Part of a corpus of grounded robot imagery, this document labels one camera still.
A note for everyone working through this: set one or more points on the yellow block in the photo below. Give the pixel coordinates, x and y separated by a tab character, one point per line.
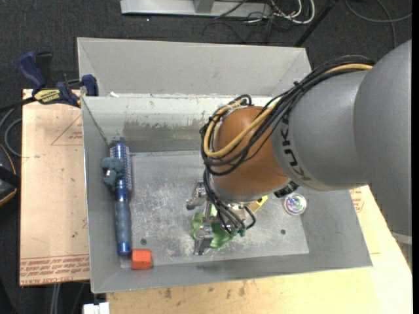
261	204

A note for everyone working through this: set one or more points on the shiny clear glass disc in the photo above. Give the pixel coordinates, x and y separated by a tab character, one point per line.
295	204

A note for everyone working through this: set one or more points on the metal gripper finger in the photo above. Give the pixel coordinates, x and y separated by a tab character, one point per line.
202	240
198	197

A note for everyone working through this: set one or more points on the red-orange block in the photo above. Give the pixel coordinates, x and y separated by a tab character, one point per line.
141	259

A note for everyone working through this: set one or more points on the blue round hairbrush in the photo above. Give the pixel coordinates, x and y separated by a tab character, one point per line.
122	208

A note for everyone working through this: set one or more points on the light green soft toy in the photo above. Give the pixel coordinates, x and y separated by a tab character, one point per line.
220	237

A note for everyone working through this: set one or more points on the grey toy animal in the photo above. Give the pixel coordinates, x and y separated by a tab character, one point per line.
111	168

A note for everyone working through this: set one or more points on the grey metal bin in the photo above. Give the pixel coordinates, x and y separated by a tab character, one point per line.
170	67

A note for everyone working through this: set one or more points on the brown cardboard board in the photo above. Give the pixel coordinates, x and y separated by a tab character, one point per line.
52	182

